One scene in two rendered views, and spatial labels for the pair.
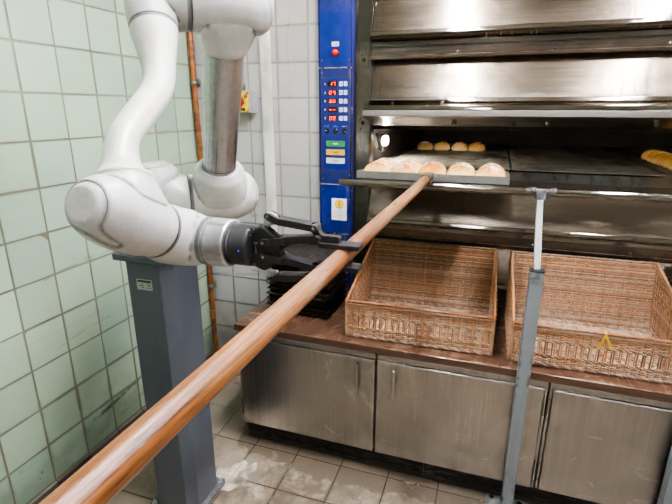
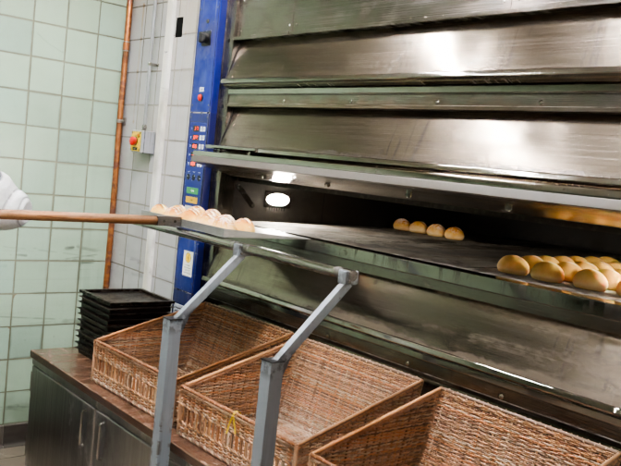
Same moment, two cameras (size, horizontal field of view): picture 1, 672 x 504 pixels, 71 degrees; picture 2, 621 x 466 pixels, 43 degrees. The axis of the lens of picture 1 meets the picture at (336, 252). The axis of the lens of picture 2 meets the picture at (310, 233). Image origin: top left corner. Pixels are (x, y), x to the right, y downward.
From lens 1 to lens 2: 2.13 m
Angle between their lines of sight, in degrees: 33
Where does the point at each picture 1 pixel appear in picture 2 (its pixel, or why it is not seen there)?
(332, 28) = (201, 74)
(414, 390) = (112, 451)
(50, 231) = not seen: outside the picture
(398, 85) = (241, 134)
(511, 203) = (315, 279)
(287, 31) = (179, 76)
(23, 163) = not seen: outside the picture
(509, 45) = (319, 97)
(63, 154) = not seen: outside the picture
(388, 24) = (238, 72)
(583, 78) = (371, 137)
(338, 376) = (75, 423)
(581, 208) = (369, 295)
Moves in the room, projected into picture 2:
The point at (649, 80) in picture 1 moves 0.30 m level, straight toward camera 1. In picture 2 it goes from (420, 143) to (332, 131)
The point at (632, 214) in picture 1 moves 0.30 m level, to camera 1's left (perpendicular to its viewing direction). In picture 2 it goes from (409, 310) to (323, 293)
